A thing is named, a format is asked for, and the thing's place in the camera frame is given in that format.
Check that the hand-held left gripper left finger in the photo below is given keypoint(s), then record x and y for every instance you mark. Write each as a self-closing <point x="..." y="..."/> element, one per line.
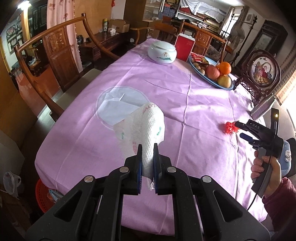
<point x="139" y="171"/>

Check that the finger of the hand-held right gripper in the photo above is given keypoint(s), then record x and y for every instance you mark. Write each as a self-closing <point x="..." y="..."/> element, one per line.
<point x="246" y="137"/>
<point x="242" y="125"/>

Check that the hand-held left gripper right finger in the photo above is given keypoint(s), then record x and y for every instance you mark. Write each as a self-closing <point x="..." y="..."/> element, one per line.
<point x="156" y="171"/>

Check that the red foam net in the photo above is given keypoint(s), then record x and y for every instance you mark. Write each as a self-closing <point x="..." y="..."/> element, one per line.
<point x="230" y="127"/>

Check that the white tissue pack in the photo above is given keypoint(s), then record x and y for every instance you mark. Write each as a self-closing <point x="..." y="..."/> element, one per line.
<point x="148" y="125"/>

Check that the blue face mask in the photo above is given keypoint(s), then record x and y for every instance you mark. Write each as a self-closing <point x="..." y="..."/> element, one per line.
<point x="54" y="194"/>

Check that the red plastic basket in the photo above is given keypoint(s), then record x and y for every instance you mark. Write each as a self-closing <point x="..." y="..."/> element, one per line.
<point x="42" y="194"/>

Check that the person's right forearm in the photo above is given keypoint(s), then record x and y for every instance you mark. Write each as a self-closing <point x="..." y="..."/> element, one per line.
<point x="282" y="204"/>

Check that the person's right hand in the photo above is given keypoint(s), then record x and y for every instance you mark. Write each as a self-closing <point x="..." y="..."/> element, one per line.
<point x="276" y="176"/>

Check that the blue cushioned chair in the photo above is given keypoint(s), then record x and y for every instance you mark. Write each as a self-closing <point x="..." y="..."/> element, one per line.
<point x="288" y="157"/>

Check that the yellow pear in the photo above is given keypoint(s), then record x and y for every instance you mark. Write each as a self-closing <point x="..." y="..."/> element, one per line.
<point x="224" y="81"/>

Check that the round decorative table screen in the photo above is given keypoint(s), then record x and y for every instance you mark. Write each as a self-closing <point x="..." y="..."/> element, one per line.
<point x="262" y="71"/>

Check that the blue fruit plate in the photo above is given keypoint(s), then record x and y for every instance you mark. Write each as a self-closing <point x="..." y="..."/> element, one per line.
<point x="208" y="80"/>

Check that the orange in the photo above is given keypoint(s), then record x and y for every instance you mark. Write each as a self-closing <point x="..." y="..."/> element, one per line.
<point x="224" y="68"/>

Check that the red apple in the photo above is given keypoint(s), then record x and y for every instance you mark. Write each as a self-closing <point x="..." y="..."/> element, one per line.
<point x="212" y="72"/>

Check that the pile of walnuts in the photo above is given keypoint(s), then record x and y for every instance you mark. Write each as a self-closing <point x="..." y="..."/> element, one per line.
<point x="199" y="68"/>

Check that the red snack packet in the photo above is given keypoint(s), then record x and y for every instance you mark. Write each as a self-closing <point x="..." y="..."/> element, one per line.
<point x="201" y="59"/>

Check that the purple tablecloth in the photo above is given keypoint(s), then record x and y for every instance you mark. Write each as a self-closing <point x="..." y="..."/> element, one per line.
<point x="138" y="88"/>

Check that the tall dark wooden clock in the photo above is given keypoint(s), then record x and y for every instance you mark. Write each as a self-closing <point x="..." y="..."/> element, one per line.
<point x="266" y="39"/>

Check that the standing fan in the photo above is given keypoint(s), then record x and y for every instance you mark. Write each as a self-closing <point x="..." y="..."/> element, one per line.
<point x="238" y="34"/>

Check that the carved wooden chair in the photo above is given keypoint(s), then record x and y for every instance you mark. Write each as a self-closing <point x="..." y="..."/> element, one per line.
<point x="203" y="38"/>

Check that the red and white box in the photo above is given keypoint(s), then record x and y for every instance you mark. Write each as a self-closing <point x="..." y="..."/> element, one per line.
<point x="184" y="47"/>

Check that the beige seat cushion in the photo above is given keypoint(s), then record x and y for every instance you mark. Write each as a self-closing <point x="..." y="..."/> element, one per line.
<point x="76" y="90"/>

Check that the white ceramic jar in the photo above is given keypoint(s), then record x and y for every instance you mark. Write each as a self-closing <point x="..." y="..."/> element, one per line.
<point x="161" y="53"/>

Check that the plain wooden chair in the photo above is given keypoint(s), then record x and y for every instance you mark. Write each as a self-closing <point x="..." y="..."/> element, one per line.
<point x="164" y="31"/>

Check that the white cover cloth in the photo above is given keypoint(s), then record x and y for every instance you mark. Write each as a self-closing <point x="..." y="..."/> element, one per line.
<point x="203" y="8"/>

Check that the white plastic bag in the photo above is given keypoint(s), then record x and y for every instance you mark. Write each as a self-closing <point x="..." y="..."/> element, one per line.
<point x="10" y="183"/>

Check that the dark wooden side table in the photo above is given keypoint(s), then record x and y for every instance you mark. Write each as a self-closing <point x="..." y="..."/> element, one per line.
<point x="104" y="44"/>

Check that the white cup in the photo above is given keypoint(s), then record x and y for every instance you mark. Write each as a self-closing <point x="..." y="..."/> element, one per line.
<point x="112" y="32"/>

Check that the curved wooden armchair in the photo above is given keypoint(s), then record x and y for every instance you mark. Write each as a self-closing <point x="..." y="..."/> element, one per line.
<point x="60" y="53"/>

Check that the glass door cabinet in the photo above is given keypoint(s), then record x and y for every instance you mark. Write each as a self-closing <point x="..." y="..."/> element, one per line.
<point x="152" y="10"/>

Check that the cardboard box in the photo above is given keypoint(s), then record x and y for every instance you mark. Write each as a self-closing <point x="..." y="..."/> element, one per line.
<point x="119" y="25"/>

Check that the green bottle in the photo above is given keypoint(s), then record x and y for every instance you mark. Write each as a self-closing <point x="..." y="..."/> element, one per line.
<point x="105" y="24"/>

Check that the pink floral curtain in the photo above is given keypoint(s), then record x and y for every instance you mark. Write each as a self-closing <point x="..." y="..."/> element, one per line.
<point x="63" y="18"/>

